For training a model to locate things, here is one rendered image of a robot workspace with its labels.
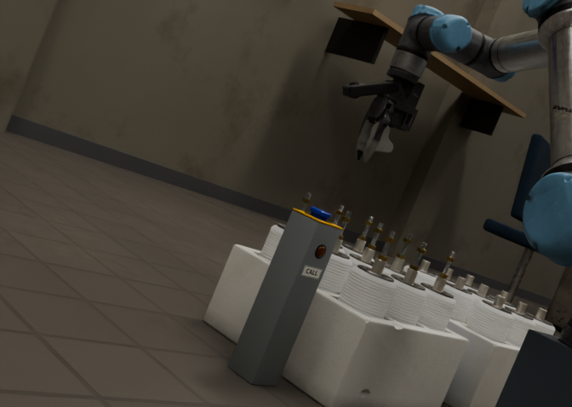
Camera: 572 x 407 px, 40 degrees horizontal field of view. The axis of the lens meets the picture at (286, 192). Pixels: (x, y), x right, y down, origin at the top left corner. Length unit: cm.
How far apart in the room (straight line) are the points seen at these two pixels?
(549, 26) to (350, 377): 70
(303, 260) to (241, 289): 30
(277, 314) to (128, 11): 284
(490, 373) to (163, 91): 275
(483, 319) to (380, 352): 50
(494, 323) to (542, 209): 85
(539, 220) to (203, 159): 349
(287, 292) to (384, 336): 22
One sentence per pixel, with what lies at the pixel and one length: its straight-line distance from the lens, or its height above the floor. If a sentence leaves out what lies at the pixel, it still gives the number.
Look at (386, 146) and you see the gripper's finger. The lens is 176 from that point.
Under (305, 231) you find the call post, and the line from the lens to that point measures 139.
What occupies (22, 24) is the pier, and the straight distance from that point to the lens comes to 369.
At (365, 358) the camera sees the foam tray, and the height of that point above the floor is 11.
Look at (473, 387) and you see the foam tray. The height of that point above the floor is 7.
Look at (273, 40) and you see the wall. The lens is 462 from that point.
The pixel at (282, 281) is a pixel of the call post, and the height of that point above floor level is 19.
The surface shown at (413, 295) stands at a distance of 160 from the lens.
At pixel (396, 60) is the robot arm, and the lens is 177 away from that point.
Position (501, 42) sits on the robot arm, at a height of 78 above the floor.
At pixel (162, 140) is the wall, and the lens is 431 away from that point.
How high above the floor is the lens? 40
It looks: 3 degrees down
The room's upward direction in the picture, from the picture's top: 23 degrees clockwise
